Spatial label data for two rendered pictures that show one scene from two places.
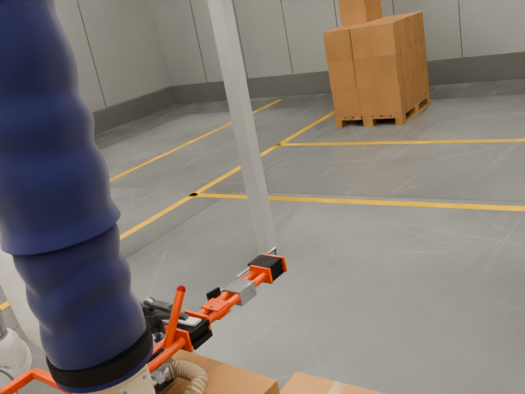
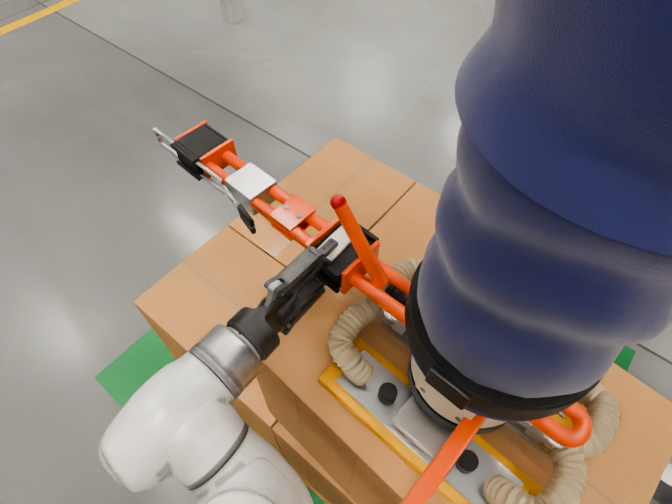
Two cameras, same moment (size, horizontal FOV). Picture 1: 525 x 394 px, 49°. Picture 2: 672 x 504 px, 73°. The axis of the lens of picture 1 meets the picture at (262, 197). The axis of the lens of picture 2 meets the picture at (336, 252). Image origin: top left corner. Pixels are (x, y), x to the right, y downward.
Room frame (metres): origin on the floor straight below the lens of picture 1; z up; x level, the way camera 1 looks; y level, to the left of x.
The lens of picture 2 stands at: (1.31, 0.67, 1.79)
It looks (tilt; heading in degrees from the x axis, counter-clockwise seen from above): 55 degrees down; 272
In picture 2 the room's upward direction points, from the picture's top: straight up
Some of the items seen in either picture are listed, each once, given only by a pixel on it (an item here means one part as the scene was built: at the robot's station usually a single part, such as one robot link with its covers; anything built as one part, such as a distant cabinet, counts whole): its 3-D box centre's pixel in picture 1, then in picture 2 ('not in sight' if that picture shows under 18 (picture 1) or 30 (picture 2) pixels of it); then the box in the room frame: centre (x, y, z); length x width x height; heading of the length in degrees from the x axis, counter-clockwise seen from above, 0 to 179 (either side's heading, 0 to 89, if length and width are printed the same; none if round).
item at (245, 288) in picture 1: (240, 291); (252, 188); (1.49, 0.11, 1.19); 0.07 x 0.07 x 0.04; 50
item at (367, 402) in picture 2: not in sight; (424, 428); (1.19, 0.49, 1.09); 0.34 x 0.10 x 0.05; 140
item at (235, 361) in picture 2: not in sight; (228, 358); (1.47, 0.43, 1.20); 0.09 x 0.06 x 0.09; 143
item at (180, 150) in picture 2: (244, 274); (201, 178); (1.58, 0.10, 1.20); 0.31 x 0.03 x 0.05; 140
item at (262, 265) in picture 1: (268, 268); (206, 149); (1.59, 0.02, 1.20); 0.08 x 0.07 x 0.05; 140
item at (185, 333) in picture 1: (188, 330); (342, 254); (1.32, 0.25, 1.20); 0.10 x 0.08 x 0.06; 50
